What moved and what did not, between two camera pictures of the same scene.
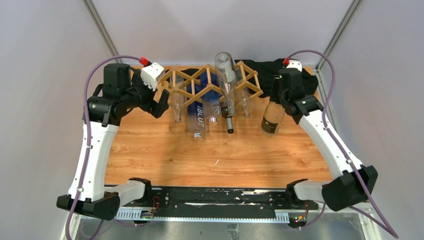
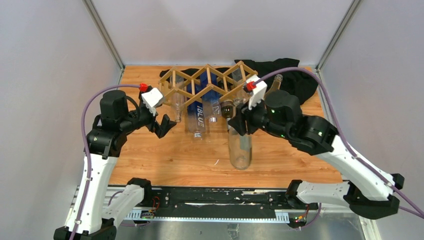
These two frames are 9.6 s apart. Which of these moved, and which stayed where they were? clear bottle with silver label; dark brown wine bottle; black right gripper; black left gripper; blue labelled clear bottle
Moved: black right gripper; clear bottle with silver label; black left gripper
Stayed: dark brown wine bottle; blue labelled clear bottle
